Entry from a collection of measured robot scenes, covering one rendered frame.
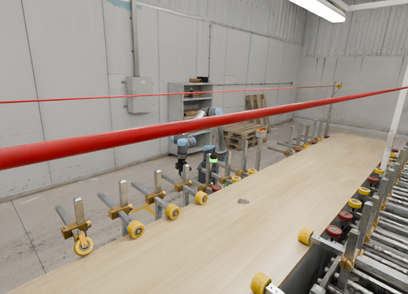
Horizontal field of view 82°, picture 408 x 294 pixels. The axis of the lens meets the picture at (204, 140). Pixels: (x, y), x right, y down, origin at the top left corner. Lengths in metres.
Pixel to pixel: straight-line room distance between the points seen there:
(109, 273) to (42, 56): 3.19
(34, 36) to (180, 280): 3.47
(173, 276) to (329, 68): 9.14
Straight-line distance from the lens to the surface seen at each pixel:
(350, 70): 9.59
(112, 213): 1.53
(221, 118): 0.16
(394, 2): 2.99
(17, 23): 3.93
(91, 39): 4.17
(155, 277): 1.22
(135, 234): 1.40
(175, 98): 4.69
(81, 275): 1.30
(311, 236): 1.46
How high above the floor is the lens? 1.78
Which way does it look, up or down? 16 degrees down
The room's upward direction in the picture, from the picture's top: 2 degrees clockwise
